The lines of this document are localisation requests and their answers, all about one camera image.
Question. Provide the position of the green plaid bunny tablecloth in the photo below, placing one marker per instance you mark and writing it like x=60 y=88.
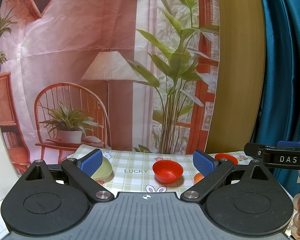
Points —
x=132 y=172

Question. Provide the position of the wooden headboard panel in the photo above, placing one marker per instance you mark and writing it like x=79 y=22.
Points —
x=240 y=75

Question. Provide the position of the printed room scene backdrop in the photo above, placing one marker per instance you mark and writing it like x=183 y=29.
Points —
x=131 y=75

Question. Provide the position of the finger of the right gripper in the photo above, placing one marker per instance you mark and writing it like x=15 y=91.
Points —
x=286 y=155

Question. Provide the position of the small orange bowl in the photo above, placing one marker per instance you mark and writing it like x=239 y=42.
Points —
x=198 y=177

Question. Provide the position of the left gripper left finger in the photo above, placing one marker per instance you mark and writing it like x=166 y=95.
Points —
x=79 y=172

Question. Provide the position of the teal curtain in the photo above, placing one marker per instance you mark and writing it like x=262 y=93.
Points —
x=278 y=117

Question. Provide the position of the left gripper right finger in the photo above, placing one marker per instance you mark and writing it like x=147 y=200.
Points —
x=215 y=173

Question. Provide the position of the green square plate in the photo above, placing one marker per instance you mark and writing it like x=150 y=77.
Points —
x=104 y=171

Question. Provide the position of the red plastic bowl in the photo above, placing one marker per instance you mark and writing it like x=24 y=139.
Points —
x=167 y=171
x=226 y=156

